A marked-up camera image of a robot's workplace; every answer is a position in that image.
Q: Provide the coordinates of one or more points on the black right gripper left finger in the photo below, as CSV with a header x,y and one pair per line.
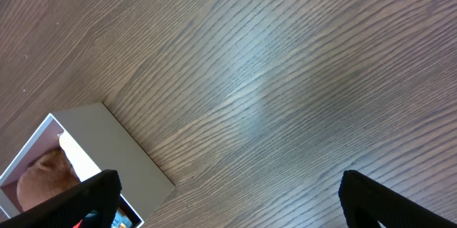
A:
x,y
93,201

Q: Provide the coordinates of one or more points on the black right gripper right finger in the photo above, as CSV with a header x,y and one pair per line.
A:
x,y
368,204

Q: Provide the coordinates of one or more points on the brown furry plush toy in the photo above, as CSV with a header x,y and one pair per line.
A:
x,y
49,176

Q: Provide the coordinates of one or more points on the white plush duck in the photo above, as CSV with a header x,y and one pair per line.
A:
x,y
84,167

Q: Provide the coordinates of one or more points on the yellow toy truck grey cannon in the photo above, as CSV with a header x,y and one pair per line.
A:
x,y
124,220

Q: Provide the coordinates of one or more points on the white cardboard box pink inside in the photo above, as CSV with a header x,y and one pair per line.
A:
x,y
109,145

